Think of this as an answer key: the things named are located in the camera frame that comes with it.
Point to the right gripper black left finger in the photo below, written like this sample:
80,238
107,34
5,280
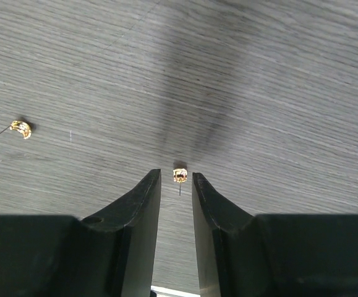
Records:
109,253

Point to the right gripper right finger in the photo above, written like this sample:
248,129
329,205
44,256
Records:
239,254

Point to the small pale bead earring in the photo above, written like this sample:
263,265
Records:
180,176

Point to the small gold earring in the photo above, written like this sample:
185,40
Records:
23,127

